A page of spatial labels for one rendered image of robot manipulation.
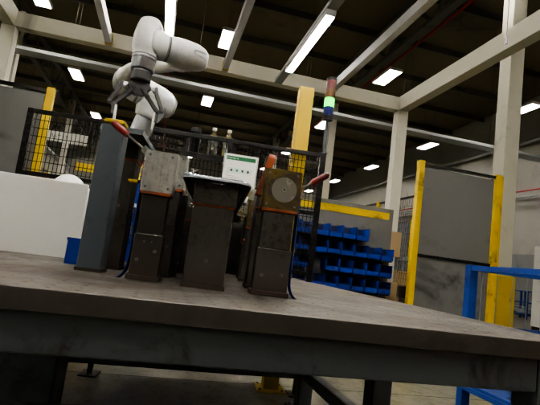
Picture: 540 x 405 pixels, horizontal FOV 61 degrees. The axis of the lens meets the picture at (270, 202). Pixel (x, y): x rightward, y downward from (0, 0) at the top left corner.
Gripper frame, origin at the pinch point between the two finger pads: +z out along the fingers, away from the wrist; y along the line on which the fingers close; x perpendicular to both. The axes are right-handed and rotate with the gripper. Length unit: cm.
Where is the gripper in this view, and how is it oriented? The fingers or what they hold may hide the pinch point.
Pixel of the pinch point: (132, 124)
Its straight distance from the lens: 178.8
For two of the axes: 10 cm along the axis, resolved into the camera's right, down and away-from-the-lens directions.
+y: -9.5, -1.6, -2.6
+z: -1.3, 9.8, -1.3
